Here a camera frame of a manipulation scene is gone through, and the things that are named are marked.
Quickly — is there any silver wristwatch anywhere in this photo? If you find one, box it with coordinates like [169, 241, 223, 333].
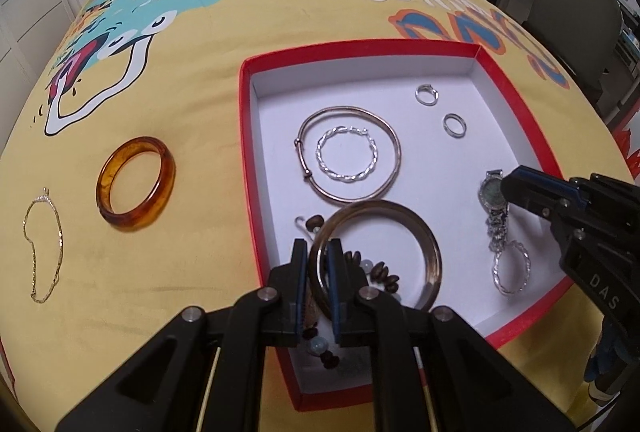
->
[477, 169, 511, 255]

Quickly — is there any red cardboard box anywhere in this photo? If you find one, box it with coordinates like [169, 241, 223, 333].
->
[238, 40, 576, 413]

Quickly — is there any small pointed ring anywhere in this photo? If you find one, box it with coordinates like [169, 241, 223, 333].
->
[415, 83, 441, 107]

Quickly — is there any thin gold bangle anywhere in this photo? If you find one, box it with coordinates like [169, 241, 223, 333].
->
[294, 106, 402, 205]

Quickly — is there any twisted hoop earring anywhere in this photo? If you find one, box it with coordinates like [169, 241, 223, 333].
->
[315, 125, 379, 183]
[491, 239, 531, 295]

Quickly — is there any white wardrobe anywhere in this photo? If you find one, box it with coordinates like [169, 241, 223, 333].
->
[0, 0, 76, 63]

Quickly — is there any grey chair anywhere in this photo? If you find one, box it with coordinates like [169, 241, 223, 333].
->
[522, 0, 626, 98]

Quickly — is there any dark brown bangle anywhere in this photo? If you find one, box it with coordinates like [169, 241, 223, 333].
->
[308, 199, 443, 320]

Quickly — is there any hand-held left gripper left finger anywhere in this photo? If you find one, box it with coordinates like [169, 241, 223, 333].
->
[54, 239, 307, 432]

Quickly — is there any small plain ring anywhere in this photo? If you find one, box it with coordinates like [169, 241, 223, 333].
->
[442, 113, 468, 139]

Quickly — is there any gold chain necklace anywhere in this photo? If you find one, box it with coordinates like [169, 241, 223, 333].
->
[22, 187, 64, 304]

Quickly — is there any amber bangle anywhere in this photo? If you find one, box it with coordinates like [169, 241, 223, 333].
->
[96, 137, 177, 230]

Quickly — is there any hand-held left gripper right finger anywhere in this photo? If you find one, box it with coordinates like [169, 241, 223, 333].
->
[326, 238, 576, 432]

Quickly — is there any yellow printed blanket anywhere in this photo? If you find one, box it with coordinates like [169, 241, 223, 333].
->
[0, 0, 640, 432]

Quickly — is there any brown and blue beaded bracelet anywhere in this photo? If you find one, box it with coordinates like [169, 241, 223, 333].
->
[294, 215, 403, 370]

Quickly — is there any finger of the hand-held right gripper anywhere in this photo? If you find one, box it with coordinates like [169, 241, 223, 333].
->
[572, 172, 640, 213]
[501, 165, 583, 219]

